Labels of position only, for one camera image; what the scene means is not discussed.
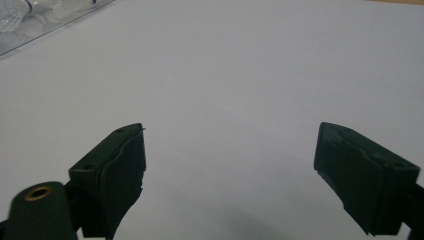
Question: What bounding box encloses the clear plastic tray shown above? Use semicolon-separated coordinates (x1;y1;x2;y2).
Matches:
0;0;116;58

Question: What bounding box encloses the wooden table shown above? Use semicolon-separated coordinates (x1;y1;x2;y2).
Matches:
364;0;424;6

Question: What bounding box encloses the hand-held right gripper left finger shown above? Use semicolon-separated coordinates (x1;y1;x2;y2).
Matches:
68;122;148;240

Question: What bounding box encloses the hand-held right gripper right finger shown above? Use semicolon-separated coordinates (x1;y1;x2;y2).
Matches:
313;121;421;236

